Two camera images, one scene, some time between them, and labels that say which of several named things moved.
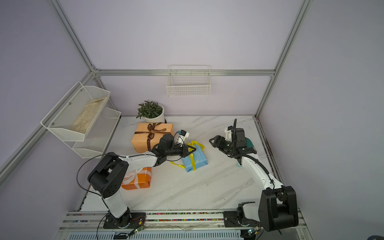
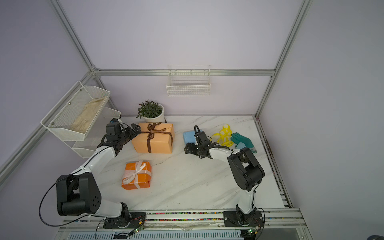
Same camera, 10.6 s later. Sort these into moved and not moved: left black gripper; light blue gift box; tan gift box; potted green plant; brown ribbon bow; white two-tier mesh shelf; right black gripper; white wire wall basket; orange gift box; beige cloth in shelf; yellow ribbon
Moved: light blue gift box; left black gripper; right black gripper; yellow ribbon
Not moved: tan gift box; white two-tier mesh shelf; beige cloth in shelf; orange gift box; white wire wall basket; brown ribbon bow; potted green plant
